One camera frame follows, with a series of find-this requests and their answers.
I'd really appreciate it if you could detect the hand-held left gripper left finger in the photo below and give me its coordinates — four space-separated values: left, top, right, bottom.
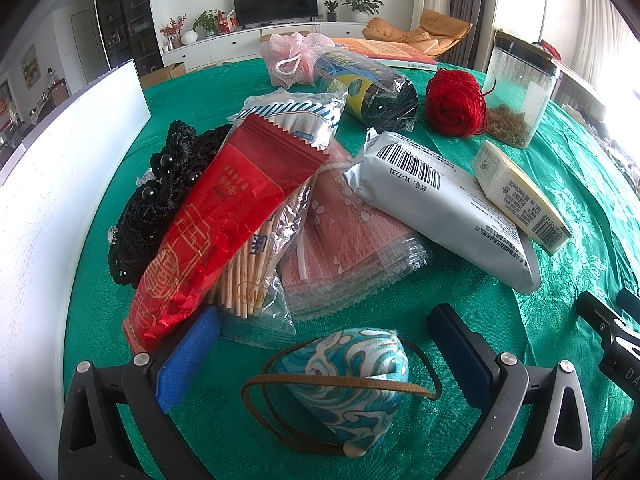
57 304 223 480

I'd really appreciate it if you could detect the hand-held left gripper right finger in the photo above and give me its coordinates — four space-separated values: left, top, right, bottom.
428 303 596 480

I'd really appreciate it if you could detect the blue patterned pouch brown cord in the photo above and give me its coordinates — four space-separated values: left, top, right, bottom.
241 327 443 458

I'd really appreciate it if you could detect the red foil packet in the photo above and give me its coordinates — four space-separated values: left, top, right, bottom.
122 112 327 356

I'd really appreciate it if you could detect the white barcode package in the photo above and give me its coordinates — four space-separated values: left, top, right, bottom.
342 127 543 295

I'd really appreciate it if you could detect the small yellow white box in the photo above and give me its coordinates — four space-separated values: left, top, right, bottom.
471 140 573 256

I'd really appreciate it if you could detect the black crocheted beaded bag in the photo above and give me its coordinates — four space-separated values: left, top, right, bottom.
107 120 236 288

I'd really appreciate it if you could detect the pink face mask pack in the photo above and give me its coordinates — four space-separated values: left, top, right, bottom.
277 147 433 323

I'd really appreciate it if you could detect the white cardboard box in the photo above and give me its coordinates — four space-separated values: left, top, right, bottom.
0 58 152 441

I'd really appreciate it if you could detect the clear pack of wooden sticks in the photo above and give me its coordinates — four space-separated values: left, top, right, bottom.
205 87 348 337

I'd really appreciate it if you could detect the clear container with black lid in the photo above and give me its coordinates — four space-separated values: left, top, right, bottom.
482 29 561 150

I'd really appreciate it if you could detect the red yarn ball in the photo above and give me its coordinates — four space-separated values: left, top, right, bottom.
425 67 496 137

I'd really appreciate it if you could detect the bagged black yarn yellow label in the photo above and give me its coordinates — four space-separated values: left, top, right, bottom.
312 47 420 133

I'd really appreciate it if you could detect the brown cardboard box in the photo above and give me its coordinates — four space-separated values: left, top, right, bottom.
139 61 187 90

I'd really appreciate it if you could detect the dining table with chairs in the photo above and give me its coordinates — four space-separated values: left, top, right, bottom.
30 67 70 121

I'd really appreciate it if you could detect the orange book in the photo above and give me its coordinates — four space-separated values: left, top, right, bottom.
327 36 440 71

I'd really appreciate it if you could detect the white television cabinet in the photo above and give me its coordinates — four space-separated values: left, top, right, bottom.
160 21 371 67

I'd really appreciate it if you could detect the orange lounge chair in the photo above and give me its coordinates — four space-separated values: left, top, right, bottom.
362 9 473 58

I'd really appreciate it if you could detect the pink bath pouf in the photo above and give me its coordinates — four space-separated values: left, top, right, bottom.
260 31 333 88

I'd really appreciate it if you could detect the grey curtain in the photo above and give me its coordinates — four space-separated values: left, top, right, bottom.
452 0 501 68

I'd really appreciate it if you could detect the red flower arrangement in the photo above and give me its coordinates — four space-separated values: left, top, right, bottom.
159 15 187 51

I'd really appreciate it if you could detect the bushy potted green plant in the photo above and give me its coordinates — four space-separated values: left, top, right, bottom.
192 9 221 37

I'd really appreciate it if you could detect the dark glass display cabinet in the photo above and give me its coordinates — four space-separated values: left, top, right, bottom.
92 0 163 73

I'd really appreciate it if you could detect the large potted green plant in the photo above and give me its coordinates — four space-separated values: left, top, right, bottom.
341 0 385 23

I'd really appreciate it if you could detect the black television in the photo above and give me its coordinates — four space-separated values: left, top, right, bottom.
232 0 319 27

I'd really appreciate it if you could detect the framed wall painting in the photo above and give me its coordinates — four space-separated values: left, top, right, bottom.
21 44 41 88

